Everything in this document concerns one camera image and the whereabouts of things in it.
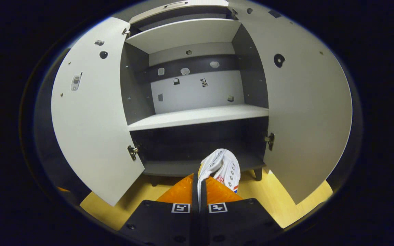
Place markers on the white cabinet shelf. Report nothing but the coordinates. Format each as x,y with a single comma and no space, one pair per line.
183,34
197,116

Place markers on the white cabinet drawer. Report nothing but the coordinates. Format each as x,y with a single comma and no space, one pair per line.
183,10

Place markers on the white canvas shoe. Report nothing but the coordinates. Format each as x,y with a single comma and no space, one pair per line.
224,164

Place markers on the white shoe cabinet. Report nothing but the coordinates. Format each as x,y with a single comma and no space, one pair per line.
197,92

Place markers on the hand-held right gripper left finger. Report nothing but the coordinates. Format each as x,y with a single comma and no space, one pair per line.
195,218

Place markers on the white cabinet door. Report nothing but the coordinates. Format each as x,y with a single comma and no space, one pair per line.
306,112
94,119

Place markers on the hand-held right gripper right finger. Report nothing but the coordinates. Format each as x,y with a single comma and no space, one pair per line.
204,222

